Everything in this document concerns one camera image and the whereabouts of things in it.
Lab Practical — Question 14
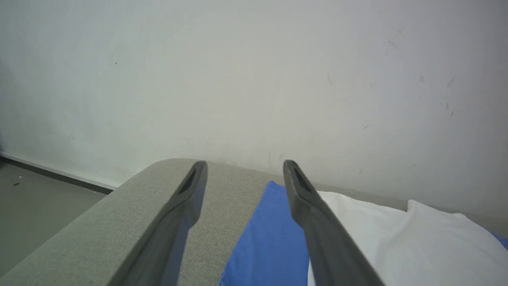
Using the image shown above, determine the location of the white and dark baseboard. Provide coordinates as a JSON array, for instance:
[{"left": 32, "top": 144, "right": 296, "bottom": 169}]
[{"left": 0, "top": 152, "right": 119, "bottom": 195}]

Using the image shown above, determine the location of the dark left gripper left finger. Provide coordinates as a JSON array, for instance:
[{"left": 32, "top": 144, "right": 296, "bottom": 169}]
[{"left": 106, "top": 160, "right": 208, "bottom": 286}]

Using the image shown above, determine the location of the blue and white garment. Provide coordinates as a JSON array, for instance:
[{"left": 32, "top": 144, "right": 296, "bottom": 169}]
[{"left": 219, "top": 181, "right": 508, "bottom": 286}]

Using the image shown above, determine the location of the grey fabric sofa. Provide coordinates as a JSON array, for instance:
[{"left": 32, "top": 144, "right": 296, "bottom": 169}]
[{"left": 0, "top": 158, "right": 508, "bottom": 286}]

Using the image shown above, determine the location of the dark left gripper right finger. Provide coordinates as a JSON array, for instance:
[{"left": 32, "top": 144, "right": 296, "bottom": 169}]
[{"left": 283, "top": 160, "right": 386, "bottom": 286}]

